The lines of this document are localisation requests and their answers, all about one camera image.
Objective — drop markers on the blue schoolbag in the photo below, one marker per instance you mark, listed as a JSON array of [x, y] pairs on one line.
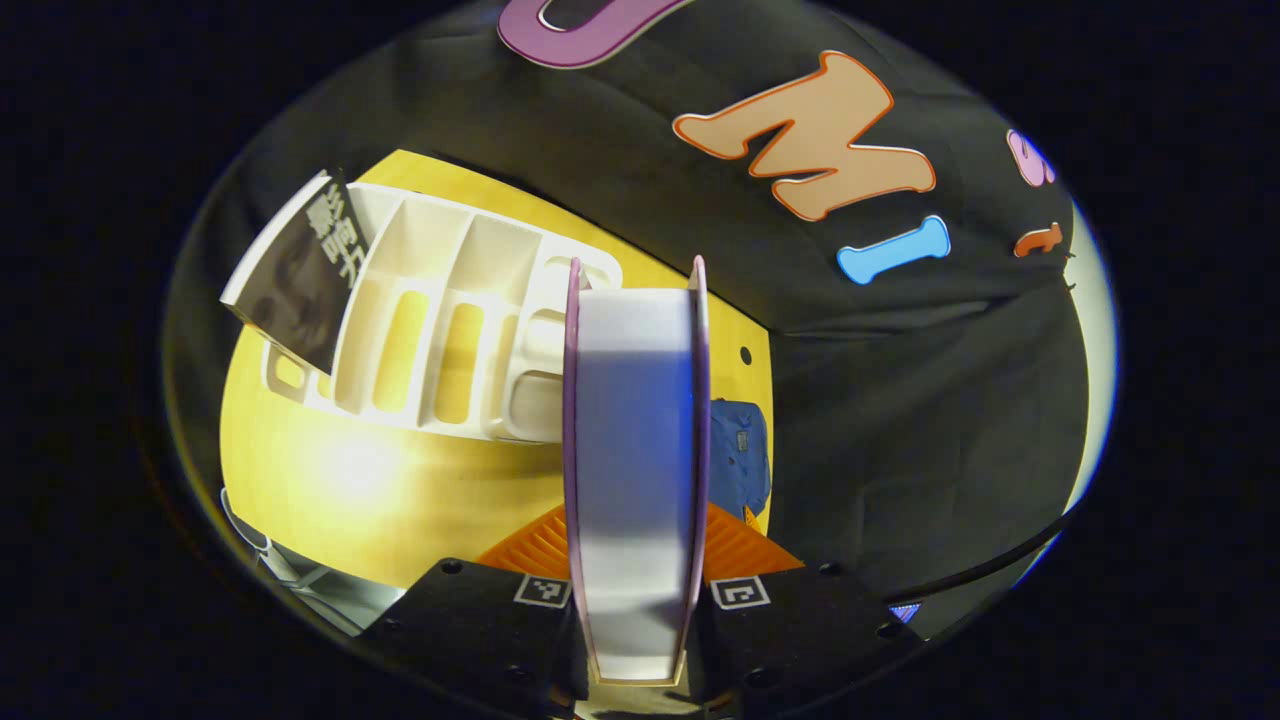
[[740, 450]]

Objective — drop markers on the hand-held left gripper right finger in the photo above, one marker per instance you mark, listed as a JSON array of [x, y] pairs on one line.
[[800, 630]]

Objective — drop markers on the pink book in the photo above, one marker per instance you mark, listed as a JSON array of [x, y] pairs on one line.
[[635, 450]]

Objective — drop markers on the lit screen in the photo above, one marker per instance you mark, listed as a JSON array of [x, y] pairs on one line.
[[905, 612]]

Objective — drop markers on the dark cover book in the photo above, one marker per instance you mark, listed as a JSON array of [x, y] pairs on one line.
[[300, 290]]

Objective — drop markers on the white bookshelf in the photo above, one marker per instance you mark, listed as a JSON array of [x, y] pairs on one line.
[[430, 240]]

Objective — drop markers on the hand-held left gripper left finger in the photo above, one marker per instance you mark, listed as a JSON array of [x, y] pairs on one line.
[[470, 620]]

